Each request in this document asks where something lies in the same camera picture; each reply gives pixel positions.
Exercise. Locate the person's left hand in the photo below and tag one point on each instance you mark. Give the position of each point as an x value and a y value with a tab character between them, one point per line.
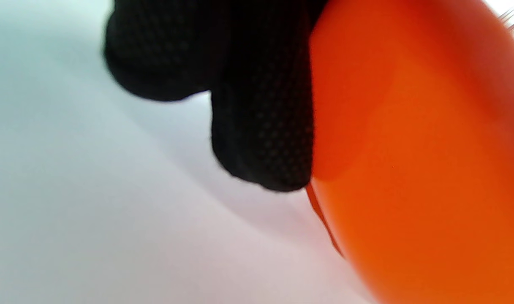
256	84

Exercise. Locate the orange plastic bowl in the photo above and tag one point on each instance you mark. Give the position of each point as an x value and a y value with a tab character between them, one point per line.
409	169

